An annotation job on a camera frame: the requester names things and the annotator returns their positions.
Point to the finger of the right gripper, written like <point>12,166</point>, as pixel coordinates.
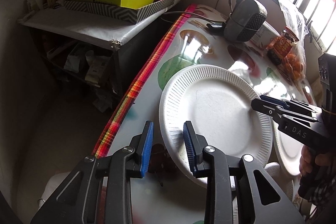
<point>292,105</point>
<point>277,111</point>

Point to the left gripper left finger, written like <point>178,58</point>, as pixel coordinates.
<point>76,199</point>

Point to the zigzag patterned tray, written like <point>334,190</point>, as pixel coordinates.
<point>123,10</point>

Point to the person's right hand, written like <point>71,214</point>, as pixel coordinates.
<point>306,159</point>

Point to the white paper plate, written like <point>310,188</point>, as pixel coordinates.
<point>218,104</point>
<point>284,182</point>
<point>288,151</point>

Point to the grey portable heater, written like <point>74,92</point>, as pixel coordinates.
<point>245,19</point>

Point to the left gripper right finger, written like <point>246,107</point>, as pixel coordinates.
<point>259,198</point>

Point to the fruit print tablecloth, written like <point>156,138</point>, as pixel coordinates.
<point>165,194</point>

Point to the white plastic tub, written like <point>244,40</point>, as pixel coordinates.
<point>264,36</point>

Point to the clear bag of oranges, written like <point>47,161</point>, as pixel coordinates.
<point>295,62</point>

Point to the grey side table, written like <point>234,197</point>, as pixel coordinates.
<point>124,39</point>

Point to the red label sauce jar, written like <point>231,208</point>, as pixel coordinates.
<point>281,46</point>

